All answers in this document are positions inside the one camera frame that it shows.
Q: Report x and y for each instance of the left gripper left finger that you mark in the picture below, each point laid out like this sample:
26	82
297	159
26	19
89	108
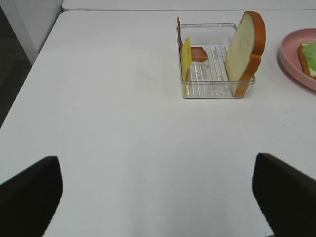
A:
29	200

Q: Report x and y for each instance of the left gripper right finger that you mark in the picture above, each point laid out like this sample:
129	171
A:
286	197

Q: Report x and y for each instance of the bread slice from tray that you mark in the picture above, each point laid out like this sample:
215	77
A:
305	67

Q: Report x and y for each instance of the green lettuce leaf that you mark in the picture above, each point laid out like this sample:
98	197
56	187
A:
309	51

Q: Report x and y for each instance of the curved bacon strip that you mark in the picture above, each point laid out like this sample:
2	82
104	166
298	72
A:
198	53

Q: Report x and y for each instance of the yellow cheese slice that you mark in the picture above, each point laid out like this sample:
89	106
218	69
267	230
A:
186	61

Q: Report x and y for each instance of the pink round plate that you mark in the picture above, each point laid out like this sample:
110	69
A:
289	56

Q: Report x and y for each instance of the bread slice in left tray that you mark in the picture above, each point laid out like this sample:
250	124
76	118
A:
245	52

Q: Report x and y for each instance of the left clear plastic tray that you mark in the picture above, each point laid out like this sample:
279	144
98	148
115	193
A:
209	79

